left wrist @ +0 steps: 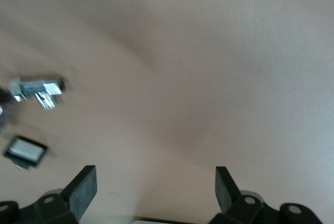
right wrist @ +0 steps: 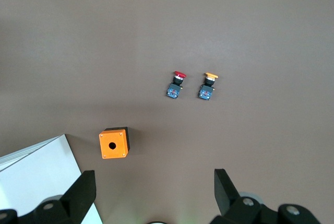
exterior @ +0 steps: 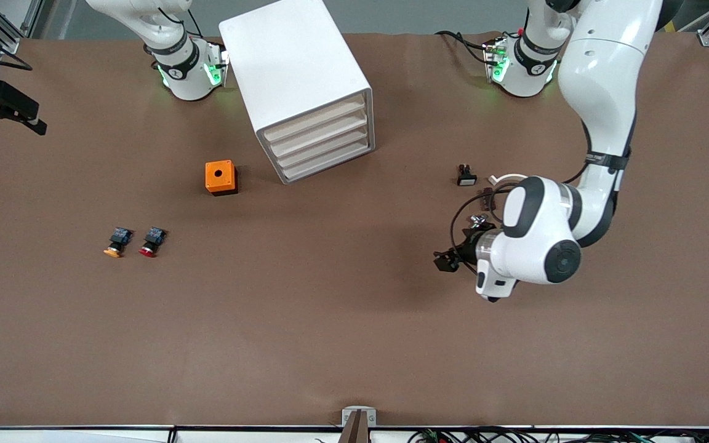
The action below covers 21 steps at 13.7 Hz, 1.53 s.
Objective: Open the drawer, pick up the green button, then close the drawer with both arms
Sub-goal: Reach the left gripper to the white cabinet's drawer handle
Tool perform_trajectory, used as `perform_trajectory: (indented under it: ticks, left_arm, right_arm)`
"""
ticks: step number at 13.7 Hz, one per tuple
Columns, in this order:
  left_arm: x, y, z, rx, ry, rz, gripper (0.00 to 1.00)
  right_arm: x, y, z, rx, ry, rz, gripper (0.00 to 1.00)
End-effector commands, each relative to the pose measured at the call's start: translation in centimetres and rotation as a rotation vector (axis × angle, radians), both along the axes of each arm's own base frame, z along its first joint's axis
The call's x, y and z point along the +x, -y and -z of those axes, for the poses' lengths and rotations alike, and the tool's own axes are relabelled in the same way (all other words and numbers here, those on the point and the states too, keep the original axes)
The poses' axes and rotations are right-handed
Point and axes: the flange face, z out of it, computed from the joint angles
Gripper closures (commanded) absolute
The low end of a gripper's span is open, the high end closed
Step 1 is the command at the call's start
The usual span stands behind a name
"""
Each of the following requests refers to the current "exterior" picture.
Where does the yellow push button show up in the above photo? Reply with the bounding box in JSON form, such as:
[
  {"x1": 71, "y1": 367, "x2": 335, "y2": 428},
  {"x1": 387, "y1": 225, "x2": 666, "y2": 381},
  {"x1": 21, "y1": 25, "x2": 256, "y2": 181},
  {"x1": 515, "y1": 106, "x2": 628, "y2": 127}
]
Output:
[{"x1": 103, "y1": 226, "x2": 132, "y2": 258}]

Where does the red push button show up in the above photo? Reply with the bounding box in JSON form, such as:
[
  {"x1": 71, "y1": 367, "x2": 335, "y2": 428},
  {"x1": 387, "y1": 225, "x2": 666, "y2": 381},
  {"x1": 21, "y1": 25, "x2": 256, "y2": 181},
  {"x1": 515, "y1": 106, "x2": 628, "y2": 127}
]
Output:
[{"x1": 138, "y1": 226, "x2": 167, "y2": 258}]

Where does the brown table mat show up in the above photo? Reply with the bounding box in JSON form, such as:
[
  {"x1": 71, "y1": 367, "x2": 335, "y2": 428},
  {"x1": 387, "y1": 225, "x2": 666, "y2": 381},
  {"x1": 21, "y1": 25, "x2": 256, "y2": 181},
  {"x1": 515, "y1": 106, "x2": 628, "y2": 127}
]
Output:
[{"x1": 0, "y1": 31, "x2": 709, "y2": 428}]

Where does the grey metal mounting plate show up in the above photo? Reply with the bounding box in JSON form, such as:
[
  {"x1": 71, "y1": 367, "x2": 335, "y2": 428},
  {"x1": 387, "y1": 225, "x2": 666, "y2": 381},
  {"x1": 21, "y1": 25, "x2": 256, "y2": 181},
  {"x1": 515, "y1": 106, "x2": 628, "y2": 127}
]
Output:
[{"x1": 342, "y1": 407, "x2": 377, "y2": 428}]

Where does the orange box with hole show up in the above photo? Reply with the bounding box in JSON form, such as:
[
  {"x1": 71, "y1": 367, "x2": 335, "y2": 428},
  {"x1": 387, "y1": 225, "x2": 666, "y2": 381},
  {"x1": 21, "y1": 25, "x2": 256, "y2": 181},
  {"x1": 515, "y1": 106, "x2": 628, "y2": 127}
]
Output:
[{"x1": 205, "y1": 160, "x2": 238, "y2": 196}]

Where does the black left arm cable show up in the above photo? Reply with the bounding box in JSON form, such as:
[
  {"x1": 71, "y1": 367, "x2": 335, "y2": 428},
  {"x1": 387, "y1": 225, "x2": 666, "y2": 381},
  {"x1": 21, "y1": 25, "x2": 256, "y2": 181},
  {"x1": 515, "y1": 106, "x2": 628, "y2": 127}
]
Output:
[{"x1": 450, "y1": 120, "x2": 595, "y2": 277}]

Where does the black cable bundle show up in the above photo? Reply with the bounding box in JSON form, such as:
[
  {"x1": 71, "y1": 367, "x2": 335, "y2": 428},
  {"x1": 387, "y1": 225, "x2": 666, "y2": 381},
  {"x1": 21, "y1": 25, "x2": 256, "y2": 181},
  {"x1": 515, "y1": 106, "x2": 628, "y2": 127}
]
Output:
[{"x1": 407, "y1": 428, "x2": 709, "y2": 443}]

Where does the black base cable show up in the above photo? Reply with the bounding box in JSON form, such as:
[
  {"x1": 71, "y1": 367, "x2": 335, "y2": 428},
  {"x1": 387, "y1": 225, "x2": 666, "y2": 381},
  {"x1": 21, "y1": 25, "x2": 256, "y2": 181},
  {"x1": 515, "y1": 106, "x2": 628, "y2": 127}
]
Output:
[
  {"x1": 435, "y1": 30, "x2": 492, "y2": 65},
  {"x1": 158, "y1": 6, "x2": 204, "y2": 39}
]

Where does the white table edge rail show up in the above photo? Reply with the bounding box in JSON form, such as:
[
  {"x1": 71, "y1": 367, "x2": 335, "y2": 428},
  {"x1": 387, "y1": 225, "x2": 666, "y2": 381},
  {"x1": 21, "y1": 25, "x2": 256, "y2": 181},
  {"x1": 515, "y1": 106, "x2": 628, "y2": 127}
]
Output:
[{"x1": 0, "y1": 425, "x2": 709, "y2": 443}]

